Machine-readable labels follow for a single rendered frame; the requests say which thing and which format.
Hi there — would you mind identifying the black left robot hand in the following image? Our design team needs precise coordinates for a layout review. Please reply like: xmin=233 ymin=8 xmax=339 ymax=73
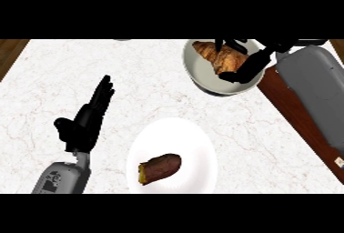
xmin=51 ymin=74 xmax=116 ymax=154

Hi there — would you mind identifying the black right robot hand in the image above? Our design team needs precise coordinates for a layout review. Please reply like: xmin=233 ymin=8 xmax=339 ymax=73
xmin=212 ymin=38 xmax=299 ymax=85

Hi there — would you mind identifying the golden brown croissant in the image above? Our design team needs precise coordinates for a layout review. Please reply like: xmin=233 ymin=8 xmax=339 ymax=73
xmin=190 ymin=40 xmax=250 ymax=76

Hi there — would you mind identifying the pale grey bowl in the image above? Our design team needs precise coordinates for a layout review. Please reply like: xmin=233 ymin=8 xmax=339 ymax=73
xmin=181 ymin=38 xmax=267 ymax=97

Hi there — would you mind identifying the white plate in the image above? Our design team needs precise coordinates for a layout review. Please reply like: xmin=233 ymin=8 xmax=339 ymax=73
xmin=125 ymin=116 xmax=219 ymax=195

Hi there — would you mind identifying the brown wooden board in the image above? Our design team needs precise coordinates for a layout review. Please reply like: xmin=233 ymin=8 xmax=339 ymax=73
xmin=256 ymin=66 xmax=344 ymax=185

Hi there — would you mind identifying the brown sweet potato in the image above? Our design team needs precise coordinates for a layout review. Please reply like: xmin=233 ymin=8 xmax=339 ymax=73
xmin=137 ymin=153 xmax=184 ymax=187

